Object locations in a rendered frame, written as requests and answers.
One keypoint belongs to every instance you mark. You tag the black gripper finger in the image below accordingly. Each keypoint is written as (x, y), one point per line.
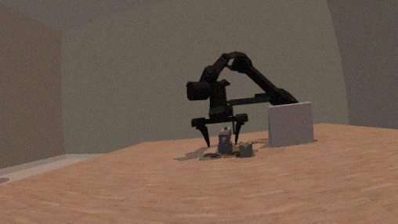
(204, 132)
(237, 130)

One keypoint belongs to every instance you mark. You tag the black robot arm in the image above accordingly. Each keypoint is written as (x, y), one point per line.
(208, 86)

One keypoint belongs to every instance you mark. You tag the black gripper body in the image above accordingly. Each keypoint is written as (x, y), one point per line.
(201, 122)

